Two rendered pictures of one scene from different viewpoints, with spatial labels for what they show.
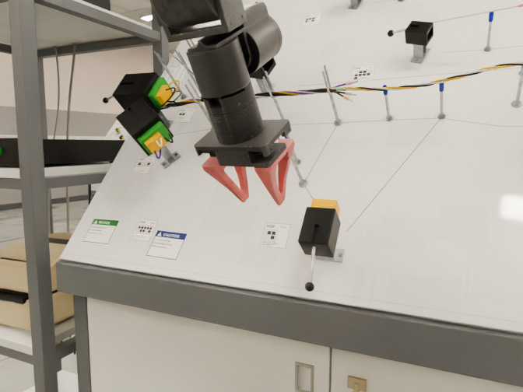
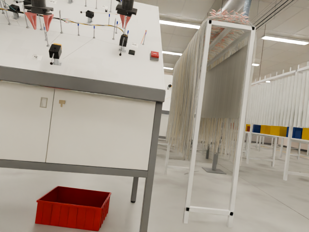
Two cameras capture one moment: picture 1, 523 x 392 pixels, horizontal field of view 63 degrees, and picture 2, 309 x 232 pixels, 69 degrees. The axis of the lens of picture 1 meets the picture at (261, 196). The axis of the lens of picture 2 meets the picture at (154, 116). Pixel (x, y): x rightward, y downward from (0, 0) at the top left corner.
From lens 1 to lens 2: 0.76 m
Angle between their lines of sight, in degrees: 37
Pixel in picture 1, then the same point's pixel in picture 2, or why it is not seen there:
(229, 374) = (12, 104)
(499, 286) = (103, 72)
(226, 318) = (16, 78)
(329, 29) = (60, 7)
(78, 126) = not seen: outside the picture
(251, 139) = (42, 7)
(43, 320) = not seen: outside the picture
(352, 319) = (63, 78)
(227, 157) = (35, 10)
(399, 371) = (75, 97)
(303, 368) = (43, 99)
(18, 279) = not seen: outside the picture
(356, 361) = (62, 95)
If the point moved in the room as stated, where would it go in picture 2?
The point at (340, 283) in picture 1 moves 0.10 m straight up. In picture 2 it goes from (60, 70) to (62, 51)
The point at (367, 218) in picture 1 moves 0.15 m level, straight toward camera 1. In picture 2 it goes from (69, 56) to (70, 50)
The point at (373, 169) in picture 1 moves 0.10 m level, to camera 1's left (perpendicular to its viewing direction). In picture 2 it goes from (72, 46) to (54, 41)
